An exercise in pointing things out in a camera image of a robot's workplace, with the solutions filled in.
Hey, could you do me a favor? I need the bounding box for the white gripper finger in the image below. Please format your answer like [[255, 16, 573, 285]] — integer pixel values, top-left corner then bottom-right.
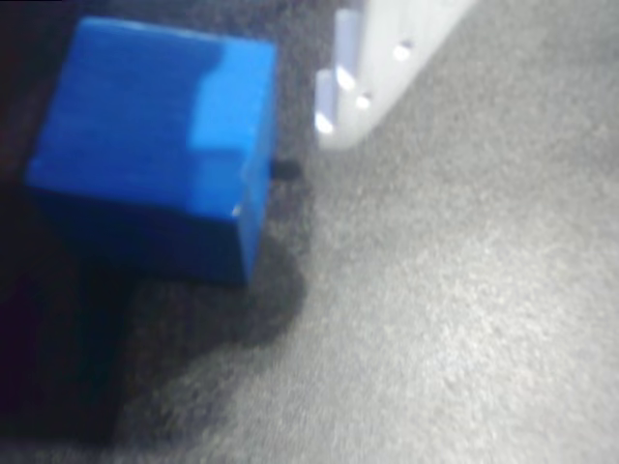
[[313, 0, 479, 153]]

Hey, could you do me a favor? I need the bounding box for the blue cube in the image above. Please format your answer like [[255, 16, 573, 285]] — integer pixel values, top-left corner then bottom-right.
[[26, 16, 280, 289]]

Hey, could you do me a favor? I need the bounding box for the black desk mat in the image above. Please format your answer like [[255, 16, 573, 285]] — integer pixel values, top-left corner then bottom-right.
[[0, 0, 619, 464]]

